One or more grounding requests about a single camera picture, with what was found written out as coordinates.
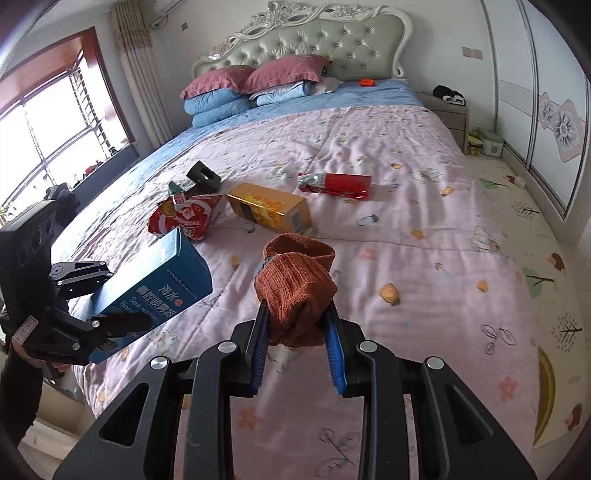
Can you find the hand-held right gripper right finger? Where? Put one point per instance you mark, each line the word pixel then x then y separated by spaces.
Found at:
pixel 334 355

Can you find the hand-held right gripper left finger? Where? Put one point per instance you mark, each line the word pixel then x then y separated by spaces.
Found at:
pixel 261 350

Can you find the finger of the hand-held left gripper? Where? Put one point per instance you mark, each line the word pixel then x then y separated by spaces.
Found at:
pixel 78 277
pixel 115 326

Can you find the orange-brown knitted sock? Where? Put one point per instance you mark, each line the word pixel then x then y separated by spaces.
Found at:
pixel 295 295

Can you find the blue cardboard box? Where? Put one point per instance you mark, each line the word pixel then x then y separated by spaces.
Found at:
pixel 157 272

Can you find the red snack bag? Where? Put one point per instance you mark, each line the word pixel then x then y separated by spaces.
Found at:
pixel 189 217

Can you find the green wrapper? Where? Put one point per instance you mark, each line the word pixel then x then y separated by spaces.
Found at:
pixel 178 187

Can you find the yellow cardboard box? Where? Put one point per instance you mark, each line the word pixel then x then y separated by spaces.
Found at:
pixel 268 207

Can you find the red foil wrapper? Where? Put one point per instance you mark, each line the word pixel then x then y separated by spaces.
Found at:
pixel 337 184

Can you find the person's left forearm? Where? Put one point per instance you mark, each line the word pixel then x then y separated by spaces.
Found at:
pixel 18 401

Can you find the person's left hand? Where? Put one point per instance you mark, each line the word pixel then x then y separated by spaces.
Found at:
pixel 18 353

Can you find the black bag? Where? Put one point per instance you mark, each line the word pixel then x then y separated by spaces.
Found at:
pixel 62 198

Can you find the dark window bench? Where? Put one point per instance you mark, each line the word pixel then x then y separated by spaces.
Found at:
pixel 111 168

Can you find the pink floral quilt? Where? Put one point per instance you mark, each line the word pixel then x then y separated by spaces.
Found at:
pixel 392 230

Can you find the wood framed window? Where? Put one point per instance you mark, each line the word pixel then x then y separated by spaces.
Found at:
pixel 51 120

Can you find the black block-shaped holder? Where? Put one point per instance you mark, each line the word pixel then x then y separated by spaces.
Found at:
pixel 205 177

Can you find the beige striped curtain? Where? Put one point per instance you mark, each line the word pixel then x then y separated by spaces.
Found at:
pixel 138 78

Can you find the blue pillows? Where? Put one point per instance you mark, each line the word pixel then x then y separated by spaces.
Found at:
pixel 212 108

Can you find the cartoon tree play mat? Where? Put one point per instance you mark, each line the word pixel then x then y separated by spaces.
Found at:
pixel 531 258

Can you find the dusty pink pillow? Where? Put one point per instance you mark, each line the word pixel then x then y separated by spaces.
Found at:
pixel 286 71
pixel 212 81

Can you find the yellow green packets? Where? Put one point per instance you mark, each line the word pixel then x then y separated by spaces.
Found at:
pixel 473 145

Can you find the small white floor object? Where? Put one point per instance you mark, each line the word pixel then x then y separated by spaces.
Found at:
pixel 516 181

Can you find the folded blue quilt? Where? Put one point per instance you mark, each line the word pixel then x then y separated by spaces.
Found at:
pixel 281 94

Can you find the blue bedsheet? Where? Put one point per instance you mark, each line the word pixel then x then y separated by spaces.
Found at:
pixel 360 99

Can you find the beige nightstand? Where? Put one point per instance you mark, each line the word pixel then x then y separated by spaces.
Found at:
pixel 448 120

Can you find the green storage box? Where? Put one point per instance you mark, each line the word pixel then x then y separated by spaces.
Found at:
pixel 490 144

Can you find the white cloth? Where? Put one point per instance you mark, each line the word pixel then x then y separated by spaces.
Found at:
pixel 328 85

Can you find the small orange object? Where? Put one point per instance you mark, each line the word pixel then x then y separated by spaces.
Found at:
pixel 367 82

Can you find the black clothing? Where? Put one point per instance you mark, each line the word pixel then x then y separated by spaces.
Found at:
pixel 447 93

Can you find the white air conditioner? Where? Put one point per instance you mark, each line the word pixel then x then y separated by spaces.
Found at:
pixel 168 4

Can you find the green tufted bed headboard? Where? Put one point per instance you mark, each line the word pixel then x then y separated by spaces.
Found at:
pixel 323 41

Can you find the white sliding door wardrobe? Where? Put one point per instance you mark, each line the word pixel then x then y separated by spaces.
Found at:
pixel 545 92

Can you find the wall switch panel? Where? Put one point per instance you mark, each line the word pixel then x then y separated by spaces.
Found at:
pixel 472 52

